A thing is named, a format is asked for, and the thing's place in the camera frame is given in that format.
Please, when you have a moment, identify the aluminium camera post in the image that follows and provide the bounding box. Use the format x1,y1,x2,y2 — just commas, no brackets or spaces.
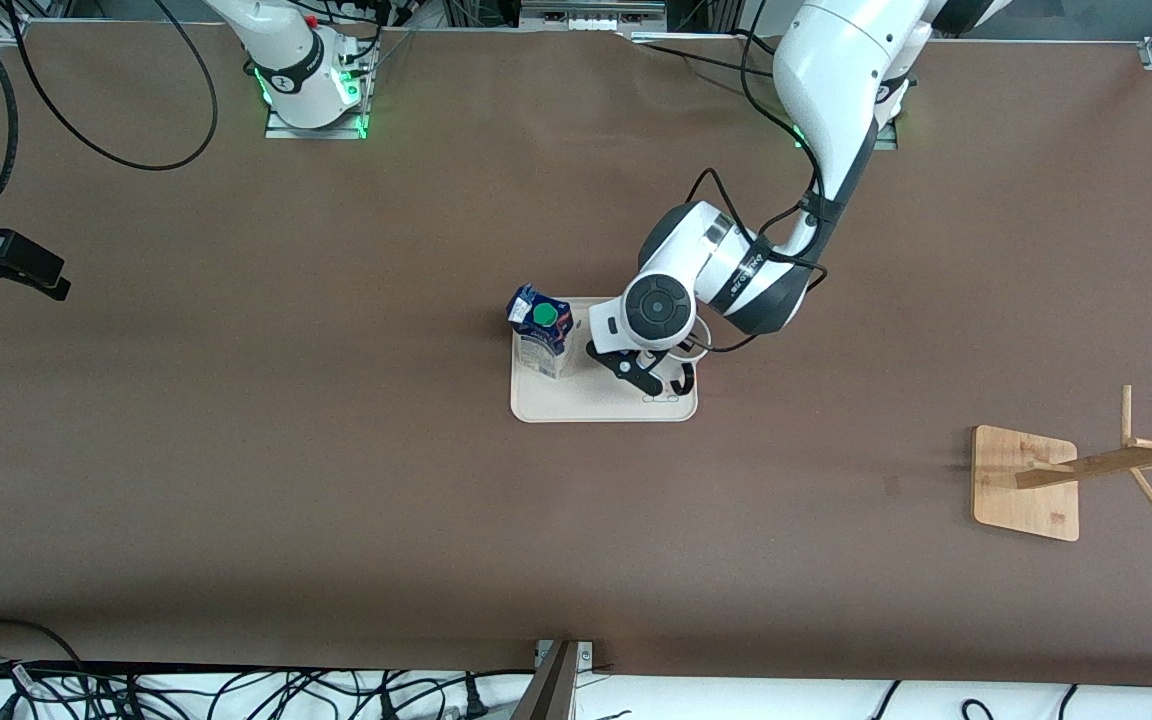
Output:
511,640,582,720

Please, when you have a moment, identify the grey metal rack unit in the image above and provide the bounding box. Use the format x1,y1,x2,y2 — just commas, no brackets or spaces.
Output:
519,0,669,33

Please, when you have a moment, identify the wooden mug rack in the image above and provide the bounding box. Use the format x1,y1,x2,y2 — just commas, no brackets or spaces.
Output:
972,385,1152,543

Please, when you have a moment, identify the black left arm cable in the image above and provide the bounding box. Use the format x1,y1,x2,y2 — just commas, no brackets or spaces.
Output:
681,30,829,353

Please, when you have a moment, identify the beige rabbit print tray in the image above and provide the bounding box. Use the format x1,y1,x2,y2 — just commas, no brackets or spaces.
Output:
510,296,699,424

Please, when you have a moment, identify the metal post bracket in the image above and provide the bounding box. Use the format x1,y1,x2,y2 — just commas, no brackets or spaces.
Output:
534,640,595,673

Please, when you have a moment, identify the brown table mat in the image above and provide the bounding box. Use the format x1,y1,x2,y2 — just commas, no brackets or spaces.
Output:
0,20,1152,691

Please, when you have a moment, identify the blue white milk carton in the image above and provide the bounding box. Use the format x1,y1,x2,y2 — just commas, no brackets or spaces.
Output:
506,283,575,381

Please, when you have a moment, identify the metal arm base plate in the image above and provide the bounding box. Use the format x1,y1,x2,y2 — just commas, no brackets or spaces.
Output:
791,120,900,151
264,40,369,141

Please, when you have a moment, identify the white smiley face mug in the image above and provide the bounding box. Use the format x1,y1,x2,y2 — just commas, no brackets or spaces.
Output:
669,316,714,398

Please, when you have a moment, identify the black base cable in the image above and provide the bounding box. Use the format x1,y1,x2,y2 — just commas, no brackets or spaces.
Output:
626,28,787,81

